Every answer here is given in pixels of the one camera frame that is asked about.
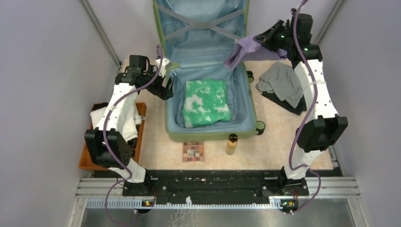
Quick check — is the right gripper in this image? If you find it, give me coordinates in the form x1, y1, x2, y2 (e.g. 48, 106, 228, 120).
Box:
253, 20, 293, 53

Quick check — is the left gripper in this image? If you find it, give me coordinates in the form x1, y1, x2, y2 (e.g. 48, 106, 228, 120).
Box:
141, 65, 174, 100

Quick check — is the purple t-shirt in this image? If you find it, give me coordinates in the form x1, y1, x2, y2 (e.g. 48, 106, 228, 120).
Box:
223, 35, 287, 71

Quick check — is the green white tie-dye garment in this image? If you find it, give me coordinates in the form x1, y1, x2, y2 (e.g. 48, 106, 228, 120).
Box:
182, 79, 231, 128

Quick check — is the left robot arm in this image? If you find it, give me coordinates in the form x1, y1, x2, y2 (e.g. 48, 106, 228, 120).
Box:
84, 55, 173, 195

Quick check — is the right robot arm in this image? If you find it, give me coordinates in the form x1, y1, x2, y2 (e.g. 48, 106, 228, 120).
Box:
254, 9, 348, 195

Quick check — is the green suitcase blue lining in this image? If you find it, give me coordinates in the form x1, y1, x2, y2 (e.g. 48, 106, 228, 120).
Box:
153, 0, 266, 142

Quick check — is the grey garment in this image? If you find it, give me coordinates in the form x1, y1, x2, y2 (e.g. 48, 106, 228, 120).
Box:
255, 61, 304, 108

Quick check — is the white fluffy towel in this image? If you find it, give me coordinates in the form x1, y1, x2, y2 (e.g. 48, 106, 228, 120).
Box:
90, 103, 142, 142

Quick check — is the eyeshadow palette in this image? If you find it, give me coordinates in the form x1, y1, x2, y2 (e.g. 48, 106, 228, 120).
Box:
182, 141, 205, 163

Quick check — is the black folded garment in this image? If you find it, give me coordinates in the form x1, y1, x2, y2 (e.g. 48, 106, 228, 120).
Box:
262, 91, 307, 115

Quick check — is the gold cap bottle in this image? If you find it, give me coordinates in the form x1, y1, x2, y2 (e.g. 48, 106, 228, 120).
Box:
226, 133, 238, 156

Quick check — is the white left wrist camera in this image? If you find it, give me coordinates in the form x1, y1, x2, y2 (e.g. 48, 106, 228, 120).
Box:
155, 58, 171, 78

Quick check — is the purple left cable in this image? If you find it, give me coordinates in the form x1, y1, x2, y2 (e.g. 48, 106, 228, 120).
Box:
103, 44, 165, 226

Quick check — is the purple cable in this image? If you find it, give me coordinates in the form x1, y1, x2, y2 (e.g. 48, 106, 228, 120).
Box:
103, 44, 165, 226
283, 0, 322, 216

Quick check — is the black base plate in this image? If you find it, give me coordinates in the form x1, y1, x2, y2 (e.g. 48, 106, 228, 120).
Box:
122, 170, 310, 205

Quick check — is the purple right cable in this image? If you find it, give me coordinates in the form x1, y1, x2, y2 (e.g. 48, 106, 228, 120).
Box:
283, 0, 322, 216

